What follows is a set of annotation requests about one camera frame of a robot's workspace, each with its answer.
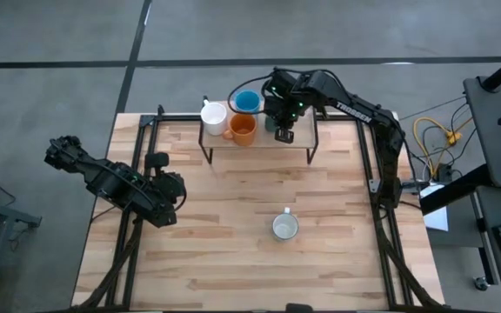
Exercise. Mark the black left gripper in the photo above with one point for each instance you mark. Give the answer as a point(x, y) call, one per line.
point(168, 195)

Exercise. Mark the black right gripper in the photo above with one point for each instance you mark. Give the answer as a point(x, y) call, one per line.
point(281, 113)

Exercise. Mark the green cup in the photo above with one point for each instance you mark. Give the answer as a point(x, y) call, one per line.
point(269, 125)

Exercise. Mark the light blue ceramic mug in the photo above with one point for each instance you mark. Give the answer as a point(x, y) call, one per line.
point(247, 101)

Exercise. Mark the orange ceramic mug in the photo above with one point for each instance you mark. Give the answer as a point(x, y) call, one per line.
point(242, 129)

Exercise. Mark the white ceramic mug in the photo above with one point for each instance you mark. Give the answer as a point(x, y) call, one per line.
point(213, 117)

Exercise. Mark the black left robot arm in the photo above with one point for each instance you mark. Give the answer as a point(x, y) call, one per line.
point(102, 178)

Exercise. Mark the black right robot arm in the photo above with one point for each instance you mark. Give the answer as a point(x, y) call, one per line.
point(355, 111)

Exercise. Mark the black mounting block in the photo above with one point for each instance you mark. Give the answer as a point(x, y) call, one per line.
point(157, 161)

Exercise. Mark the blue white floral mug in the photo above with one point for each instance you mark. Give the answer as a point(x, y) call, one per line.
point(285, 227)

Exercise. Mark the black power strip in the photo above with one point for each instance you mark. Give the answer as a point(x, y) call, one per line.
point(446, 172)

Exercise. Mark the white paper sheet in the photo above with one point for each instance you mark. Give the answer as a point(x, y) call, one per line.
point(435, 213)

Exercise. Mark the small grey desk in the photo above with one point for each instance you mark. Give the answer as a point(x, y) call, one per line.
point(489, 204)

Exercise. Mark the black caster wheel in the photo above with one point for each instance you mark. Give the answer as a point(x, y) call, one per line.
point(482, 283)

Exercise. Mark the black aluminium table frame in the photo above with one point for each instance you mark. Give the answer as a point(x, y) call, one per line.
point(365, 148)

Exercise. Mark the black table-level camera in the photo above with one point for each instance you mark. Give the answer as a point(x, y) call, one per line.
point(299, 308)

